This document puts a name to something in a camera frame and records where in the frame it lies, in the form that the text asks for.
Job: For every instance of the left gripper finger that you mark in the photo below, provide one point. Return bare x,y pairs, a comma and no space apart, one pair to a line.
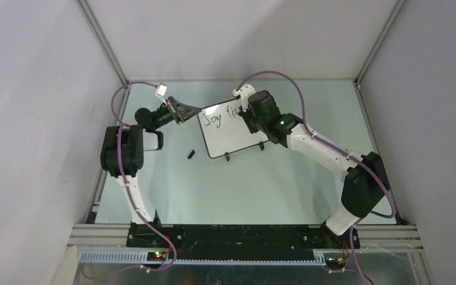
178,106
188,113

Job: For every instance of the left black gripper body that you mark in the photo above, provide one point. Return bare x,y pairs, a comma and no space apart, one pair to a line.
174,112

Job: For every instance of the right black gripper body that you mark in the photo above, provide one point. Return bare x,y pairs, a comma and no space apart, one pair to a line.
255,124

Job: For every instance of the black framed whiteboard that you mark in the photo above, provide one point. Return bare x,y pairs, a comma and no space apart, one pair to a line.
224,131

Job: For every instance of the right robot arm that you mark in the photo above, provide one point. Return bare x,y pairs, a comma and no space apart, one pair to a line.
364,177

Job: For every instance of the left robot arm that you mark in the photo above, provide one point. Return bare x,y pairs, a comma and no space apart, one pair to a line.
123,148

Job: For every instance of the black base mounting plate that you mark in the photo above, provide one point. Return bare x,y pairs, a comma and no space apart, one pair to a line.
292,242

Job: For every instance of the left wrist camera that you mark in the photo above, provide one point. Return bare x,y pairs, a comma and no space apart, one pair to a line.
161,90

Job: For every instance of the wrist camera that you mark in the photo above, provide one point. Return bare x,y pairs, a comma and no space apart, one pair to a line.
161,90
243,93

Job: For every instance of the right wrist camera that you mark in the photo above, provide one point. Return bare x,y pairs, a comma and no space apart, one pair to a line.
243,93

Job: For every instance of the aluminium frame rail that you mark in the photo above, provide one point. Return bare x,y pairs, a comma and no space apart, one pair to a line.
107,243

